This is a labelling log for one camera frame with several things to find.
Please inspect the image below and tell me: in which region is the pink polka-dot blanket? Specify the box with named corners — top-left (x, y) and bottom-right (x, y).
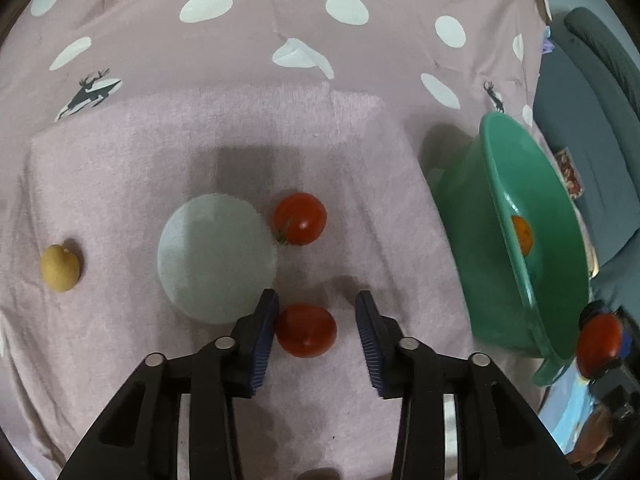
top-left (0, 0), bottom-right (601, 480)

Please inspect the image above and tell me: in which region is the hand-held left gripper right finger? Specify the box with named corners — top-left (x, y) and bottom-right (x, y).
top-left (354, 290), bottom-right (578, 480)

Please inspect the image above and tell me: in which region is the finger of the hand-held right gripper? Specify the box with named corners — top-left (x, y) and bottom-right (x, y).
top-left (587, 360), bottom-right (633, 408)
top-left (579, 301), bottom-right (612, 322)

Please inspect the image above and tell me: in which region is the orange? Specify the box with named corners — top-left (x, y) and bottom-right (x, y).
top-left (510, 215), bottom-right (535, 257)

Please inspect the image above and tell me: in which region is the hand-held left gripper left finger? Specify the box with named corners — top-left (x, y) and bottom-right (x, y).
top-left (57, 288), bottom-right (280, 480)

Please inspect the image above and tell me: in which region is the clear packet of dried petals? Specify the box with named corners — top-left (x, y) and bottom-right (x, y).
top-left (554, 147), bottom-right (586, 200)

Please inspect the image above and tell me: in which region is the green plastic bowl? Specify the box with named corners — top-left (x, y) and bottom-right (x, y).
top-left (429, 111), bottom-right (592, 387)

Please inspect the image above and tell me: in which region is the grey ribbed sofa cushion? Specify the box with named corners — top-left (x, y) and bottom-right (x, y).
top-left (532, 0), bottom-right (640, 311)

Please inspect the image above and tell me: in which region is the light blue sheet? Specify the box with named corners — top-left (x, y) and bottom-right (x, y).
top-left (537, 350), bottom-right (601, 453)

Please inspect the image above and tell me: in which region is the red tomato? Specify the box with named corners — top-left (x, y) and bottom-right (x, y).
top-left (576, 312), bottom-right (624, 378)
top-left (274, 304), bottom-right (337, 358)
top-left (272, 192), bottom-right (328, 247)

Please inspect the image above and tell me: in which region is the person's right hand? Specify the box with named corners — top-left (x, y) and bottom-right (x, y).
top-left (570, 405), bottom-right (616, 467)

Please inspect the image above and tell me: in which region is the small yellow fruit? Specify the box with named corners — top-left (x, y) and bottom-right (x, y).
top-left (40, 244), bottom-right (81, 292)

